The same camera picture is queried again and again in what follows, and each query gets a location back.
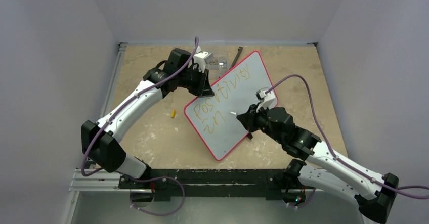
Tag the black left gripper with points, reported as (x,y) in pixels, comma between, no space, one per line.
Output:
(203,88)

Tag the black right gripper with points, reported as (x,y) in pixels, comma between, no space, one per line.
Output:
(253,118)

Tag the red framed whiteboard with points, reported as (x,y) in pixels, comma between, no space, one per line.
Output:
(235,91)

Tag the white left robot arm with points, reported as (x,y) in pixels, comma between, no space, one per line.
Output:
(101,139)

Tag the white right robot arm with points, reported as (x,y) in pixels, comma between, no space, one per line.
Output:
(373,192)

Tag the clear plastic marker holder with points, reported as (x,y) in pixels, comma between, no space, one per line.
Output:
(217,67)

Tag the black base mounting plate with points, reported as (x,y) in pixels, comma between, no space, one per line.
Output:
(161,185)

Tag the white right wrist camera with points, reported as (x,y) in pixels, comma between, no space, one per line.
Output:
(266,99)

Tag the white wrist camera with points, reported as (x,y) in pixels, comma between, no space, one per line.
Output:
(201,59)
(266,99)

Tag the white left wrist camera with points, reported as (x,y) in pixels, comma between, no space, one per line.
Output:
(201,59)

